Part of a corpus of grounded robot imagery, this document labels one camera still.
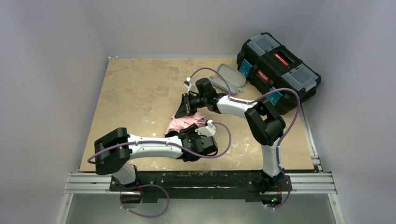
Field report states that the pink and black folding umbrella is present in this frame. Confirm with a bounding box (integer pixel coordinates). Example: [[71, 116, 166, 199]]
[[165, 112, 208, 135]]

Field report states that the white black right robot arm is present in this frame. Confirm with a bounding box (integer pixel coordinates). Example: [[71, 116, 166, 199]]
[[175, 77, 286, 186]]

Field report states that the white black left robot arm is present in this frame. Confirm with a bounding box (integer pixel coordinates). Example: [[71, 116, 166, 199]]
[[88, 120, 218, 185]]

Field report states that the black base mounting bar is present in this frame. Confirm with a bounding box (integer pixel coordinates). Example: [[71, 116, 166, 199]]
[[109, 170, 292, 205]]

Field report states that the black toolbox with clear lids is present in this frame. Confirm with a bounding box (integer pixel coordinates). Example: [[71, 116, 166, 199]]
[[236, 33, 321, 103]]

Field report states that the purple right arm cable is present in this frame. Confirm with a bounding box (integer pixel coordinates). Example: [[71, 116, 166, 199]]
[[185, 67, 301, 211]]

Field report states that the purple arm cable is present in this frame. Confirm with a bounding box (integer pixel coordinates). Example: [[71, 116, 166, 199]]
[[185, 67, 301, 211], [87, 121, 232, 164]]

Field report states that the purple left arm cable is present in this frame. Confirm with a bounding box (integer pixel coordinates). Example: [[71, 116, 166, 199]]
[[87, 121, 232, 164]]

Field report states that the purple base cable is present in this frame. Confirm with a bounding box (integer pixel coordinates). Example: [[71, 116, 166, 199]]
[[119, 181, 171, 217]]

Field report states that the aluminium rail frame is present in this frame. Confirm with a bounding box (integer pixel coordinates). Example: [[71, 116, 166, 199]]
[[57, 170, 345, 224]]

